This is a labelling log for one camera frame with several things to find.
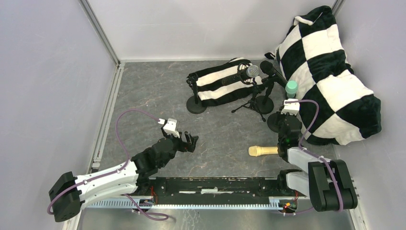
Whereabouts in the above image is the round base mic stand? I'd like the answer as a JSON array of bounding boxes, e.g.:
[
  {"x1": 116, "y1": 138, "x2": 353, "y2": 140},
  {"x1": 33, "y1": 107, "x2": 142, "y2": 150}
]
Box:
[
  {"x1": 186, "y1": 73, "x2": 207, "y2": 114},
  {"x1": 256, "y1": 79, "x2": 274, "y2": 115},
  {"x1": 267, "y1": 112, "x2": 282, "y2": 133}
]

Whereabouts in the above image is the teal green microphone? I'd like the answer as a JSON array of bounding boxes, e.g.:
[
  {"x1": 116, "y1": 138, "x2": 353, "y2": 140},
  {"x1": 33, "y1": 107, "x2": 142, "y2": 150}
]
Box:
[{"x1": 285, "y1": 80, "x2": 298, "y2": 98}]

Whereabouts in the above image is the cream beige microphone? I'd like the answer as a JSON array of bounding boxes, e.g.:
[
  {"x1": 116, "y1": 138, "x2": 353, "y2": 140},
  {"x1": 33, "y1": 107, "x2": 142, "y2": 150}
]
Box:
[{"x1": 248, "y1": 146, "x2": 278, "y2": 157}]

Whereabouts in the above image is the black microphone orange end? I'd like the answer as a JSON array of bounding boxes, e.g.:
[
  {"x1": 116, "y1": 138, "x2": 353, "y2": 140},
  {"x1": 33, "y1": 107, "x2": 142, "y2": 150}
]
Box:
[{"x1": 259, "y1": 60, "x2": 288, "y2": 88}]

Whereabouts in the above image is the black glitter microphone silver head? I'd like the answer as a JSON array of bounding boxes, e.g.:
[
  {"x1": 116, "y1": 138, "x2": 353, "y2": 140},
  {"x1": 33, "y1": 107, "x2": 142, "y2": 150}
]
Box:
[{"x1": 221, "y1": 63, "x2": 260, "y2": 86}]

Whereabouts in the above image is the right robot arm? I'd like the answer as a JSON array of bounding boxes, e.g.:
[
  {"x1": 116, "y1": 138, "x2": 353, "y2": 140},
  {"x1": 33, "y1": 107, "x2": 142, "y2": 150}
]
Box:
[{"x1": 275, "y1": 107, "x2": 358, "y2": 212}]

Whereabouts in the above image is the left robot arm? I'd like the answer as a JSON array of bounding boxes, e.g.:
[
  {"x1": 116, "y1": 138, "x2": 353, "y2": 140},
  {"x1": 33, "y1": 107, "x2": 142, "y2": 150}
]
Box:
[{"x1": 47, "y1": 132, "x2": 199, "y2": 222}]

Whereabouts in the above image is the black white checkered pillow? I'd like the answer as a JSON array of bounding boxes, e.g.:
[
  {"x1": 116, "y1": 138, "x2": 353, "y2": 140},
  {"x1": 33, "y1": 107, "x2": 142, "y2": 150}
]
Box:
[{"x1": 265, "y1": 6, "x2": 382, "y2": 145}]

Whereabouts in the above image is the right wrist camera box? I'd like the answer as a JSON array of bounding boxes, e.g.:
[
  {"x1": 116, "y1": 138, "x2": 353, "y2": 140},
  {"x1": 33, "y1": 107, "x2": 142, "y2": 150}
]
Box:
[{"x1": 281, "y1": 98, "x2": 300, "y2": 116}]

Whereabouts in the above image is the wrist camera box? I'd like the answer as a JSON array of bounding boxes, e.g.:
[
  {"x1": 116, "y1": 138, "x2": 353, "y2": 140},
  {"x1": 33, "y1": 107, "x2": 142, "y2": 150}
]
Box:
[
  {"x1": 281, "y1": 98, "x2": 300, "y2": 116},
  {"x1": 158, "y1": 118, "x2": 180, "y2": 138}
]

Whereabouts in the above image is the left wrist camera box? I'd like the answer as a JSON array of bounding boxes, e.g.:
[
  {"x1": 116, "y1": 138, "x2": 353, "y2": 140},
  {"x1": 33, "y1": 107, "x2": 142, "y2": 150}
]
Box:
[{"x1": 158, "y1": 118, "x2": 180, "y2": 138}]

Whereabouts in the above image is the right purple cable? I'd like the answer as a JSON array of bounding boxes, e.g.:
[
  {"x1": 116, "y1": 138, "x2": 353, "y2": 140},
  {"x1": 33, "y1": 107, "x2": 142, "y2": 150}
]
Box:
[{"x1": 285, "y1": 99, "x2": 345, "y2": 217}]

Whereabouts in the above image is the purple cable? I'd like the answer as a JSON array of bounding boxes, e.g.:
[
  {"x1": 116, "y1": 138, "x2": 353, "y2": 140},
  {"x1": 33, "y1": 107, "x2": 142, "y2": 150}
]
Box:
[
  {"x1": 285, "y1": 99, "x2": 345, "y2": 217},
  {"x1": 46, "y1": 109, "x2": 170, "y2": 221}
]

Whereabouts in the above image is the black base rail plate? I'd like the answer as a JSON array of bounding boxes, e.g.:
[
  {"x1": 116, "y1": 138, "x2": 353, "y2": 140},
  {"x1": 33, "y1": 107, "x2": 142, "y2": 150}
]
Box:
[{"x1": 131, "y1": 177, "x2": 301, "y2": 205}]

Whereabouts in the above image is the tripod shock mount mic stand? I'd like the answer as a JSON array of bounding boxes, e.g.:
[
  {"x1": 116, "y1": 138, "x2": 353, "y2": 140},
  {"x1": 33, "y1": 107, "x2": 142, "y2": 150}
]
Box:
[{"x1": 231, "y1": 62, "x2": 266, "y2": 122}]

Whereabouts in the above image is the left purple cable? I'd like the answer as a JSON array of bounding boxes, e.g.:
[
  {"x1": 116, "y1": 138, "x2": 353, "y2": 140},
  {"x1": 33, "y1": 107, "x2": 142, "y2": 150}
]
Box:
[{"x1": 46, "y1": 109, "x2": 170, "y2": 221}]

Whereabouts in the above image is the aluminium corner frame post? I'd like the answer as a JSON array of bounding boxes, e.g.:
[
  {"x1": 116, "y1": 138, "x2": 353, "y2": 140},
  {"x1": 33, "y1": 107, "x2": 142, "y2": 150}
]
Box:
[{"x1": 79, "y1": 0, "x2": 121, "y2": 66}]

